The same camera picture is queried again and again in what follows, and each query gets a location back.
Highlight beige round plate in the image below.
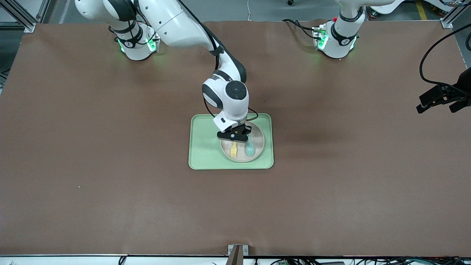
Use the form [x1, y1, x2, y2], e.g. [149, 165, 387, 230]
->
[220, 123, 265, 162]

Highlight light green rectangular tray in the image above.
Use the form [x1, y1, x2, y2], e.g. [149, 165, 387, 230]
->
[188, 113, 275, 170]

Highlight brown table cover sheet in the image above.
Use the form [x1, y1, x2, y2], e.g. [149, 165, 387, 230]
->
[0, 19, 471, 257]

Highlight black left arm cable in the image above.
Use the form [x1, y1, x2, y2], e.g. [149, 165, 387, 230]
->
[419, 24, 471, 87]

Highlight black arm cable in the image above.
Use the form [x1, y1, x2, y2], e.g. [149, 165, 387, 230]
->
[419, 24, 471, 87]
[177, 0, 259, 122]

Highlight aluminium frame post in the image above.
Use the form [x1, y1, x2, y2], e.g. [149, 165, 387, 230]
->
[442, 0, 471, 29]
[0, 0, 50, 33]

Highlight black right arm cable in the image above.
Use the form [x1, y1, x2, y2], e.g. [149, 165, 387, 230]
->
[177, 0, 259, 122]

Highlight black base cable bundle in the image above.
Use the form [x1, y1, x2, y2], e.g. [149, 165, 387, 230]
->
[283, 19, 318, 39]

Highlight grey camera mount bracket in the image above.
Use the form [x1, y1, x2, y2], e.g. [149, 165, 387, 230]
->
[227, 244, 249, 265]

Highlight tangled cables under table edge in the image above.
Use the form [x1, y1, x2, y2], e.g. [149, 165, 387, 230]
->
[254, 257, 471, 265]

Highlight white table edge rail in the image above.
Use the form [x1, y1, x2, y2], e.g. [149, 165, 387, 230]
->
[0, 254, 471, 265]

